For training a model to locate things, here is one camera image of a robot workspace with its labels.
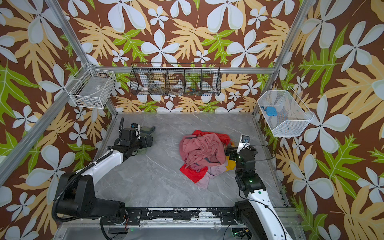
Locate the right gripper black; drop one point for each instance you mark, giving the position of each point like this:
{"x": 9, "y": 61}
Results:
{"x": 230, "y": 152}

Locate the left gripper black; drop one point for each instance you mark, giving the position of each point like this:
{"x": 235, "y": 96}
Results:
{"x": 145, "y": 144}

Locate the green cloth with grey trim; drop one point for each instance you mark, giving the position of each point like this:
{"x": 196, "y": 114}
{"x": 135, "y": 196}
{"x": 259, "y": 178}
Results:
{"x": 147, "y": 131}

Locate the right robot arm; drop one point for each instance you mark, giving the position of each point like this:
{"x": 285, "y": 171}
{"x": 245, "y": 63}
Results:
{"x": 256, "y": 210}

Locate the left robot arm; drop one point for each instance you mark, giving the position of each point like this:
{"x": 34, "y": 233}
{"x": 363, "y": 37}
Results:
{"x": 76, "y": 196}

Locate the yellow cloth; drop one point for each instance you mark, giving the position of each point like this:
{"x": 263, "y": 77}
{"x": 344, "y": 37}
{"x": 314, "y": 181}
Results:
{"x": 231, "y": 164}

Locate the light pink cloth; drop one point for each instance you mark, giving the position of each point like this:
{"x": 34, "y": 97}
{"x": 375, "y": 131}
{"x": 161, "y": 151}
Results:
{"x": 211, "y": 173}

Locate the dusty pink cloth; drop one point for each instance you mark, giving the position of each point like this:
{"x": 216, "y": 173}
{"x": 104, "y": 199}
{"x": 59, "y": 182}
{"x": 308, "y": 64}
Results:
{"x": 199, "y": 152}

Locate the red cloth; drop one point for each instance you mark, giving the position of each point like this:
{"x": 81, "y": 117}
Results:
{"x": 196, "y": 176}

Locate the blue object in basket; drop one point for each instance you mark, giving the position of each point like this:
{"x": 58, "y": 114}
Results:
{"x": 271, "y": 111}

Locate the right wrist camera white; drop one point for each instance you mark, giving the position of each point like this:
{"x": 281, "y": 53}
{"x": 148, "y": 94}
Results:
{"x": 243, "y": 143}

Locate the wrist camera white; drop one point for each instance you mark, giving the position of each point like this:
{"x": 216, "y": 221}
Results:
{"x": 136, "y": 128}
{"x": 243, "y": 143}

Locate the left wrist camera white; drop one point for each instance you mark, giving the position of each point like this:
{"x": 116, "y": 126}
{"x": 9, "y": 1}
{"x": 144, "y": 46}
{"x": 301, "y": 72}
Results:
{"x": 136, "y": 128}

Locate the black wire basket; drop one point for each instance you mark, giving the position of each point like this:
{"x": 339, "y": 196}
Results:
{"x": 179, "y": 79}

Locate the white wire basket right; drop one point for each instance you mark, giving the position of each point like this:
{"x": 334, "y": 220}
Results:
{"x": 293, "y": 117}

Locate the white wire basket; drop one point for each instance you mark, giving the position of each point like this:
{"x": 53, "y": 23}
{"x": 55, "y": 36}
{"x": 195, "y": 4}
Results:
{"x": 91, "y": 87}
{"x": 293, "y": 117}

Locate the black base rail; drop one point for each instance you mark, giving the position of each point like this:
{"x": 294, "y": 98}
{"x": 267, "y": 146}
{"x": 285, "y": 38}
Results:
{"x": 200, "y": 216}

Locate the white wire basket left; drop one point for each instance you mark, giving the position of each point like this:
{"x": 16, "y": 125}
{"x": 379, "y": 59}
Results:
{"x": 91, "y": 87}

